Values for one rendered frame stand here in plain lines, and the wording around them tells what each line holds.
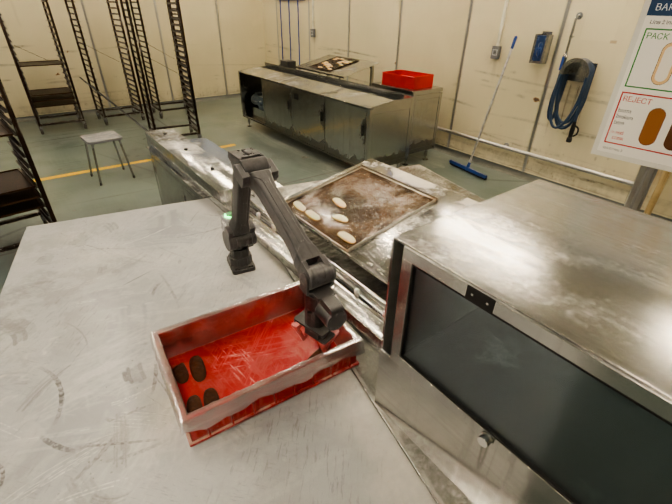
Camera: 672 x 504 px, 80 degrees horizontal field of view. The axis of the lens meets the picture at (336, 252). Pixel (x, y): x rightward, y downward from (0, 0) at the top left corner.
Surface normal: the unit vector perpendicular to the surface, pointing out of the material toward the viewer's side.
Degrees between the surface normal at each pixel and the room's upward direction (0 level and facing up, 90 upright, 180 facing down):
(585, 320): 0
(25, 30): 90
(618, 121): 90
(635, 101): 90
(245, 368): 0
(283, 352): 0
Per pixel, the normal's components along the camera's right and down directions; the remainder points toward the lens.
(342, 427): 0.01, -0.85
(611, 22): -0.80, 0.31
